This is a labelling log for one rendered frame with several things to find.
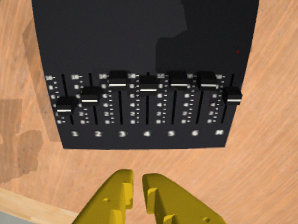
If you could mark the black lighting desk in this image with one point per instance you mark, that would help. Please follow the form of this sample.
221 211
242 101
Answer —
143 49

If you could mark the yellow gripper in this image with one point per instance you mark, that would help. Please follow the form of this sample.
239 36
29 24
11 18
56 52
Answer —
168 201

